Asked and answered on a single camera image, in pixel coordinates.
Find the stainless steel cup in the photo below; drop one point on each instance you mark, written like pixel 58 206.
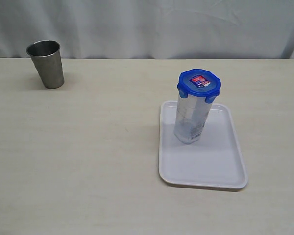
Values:
pixel 46 57

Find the white rectangular plastic tray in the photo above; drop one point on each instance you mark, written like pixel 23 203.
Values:
pixel 214 161

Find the blue clip-lock lid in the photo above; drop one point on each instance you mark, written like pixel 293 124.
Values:
pixel 199 83

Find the clear tall plastic container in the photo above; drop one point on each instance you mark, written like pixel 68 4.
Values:
pixel 191 116

